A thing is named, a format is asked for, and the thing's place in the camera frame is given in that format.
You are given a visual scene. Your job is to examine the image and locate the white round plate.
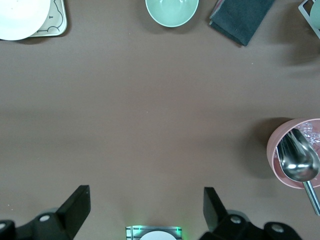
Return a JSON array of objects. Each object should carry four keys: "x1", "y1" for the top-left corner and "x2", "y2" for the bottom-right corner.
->
[{"x1": 0, "y1": 0, "x2": 51, "y2": 41}]

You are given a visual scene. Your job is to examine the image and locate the clear plastic ice pieces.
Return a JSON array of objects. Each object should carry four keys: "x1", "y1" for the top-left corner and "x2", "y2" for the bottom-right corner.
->
[{"x1": 299, "y1": 122, "x2": 320, "y2": 151}]

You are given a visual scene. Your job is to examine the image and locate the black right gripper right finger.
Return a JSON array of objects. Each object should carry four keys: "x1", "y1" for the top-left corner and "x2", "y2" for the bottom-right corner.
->
[{"x1": 203, "y1": 186, "x2": 228, "y2": 233}]

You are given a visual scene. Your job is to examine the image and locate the metal scoop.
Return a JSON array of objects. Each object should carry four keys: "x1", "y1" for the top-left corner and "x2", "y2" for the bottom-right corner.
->
[{"x1": 276, "y1": 128, "x2": 320, "y2": 216}]

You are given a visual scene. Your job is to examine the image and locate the cream bear print tray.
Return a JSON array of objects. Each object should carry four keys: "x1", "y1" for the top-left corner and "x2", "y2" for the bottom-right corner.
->
[{"x1": 27, "y1": 0, "x2": 68, "y2": 38}]

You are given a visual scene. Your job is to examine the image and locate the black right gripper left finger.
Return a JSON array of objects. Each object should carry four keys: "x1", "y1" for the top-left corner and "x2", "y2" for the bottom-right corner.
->
[{"x1": 56, "y1": 184, "x2": 91, "y2": 240}]

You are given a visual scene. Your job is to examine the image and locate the dark grey folded cloth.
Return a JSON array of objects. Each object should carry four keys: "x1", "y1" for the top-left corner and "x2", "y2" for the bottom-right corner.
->
[{"x1": 209, "y1": 0, "x2": 276, "y2": 47}]

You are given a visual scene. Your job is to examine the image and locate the pale green cup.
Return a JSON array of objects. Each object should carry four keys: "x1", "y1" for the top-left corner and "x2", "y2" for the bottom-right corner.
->
[{"x1": 309, "y1": 0, "x2": 320, "y2": 30}]

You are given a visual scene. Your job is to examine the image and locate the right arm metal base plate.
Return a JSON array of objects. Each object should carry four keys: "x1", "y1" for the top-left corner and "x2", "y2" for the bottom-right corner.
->
[{"x1": 125, "y1": 225, "x2": 182, "y2": 240}]

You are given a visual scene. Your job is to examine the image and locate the pale green bowl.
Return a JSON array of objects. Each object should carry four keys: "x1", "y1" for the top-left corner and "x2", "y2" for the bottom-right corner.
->
[{"x1": 145, "y1": 0, "x2": 200, "y2": 28}]

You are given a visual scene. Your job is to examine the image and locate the white wire cup rack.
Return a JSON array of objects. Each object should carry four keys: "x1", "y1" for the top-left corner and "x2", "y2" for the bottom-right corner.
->
[{"x1": 298, "y1": 0, "x2": 320, "y2": 40}]

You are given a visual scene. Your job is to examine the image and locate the pink bowl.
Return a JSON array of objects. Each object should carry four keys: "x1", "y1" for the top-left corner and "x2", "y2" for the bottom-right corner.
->
[{"x1": 266, "y1": 118, "x2": 320, "y2": 189}]

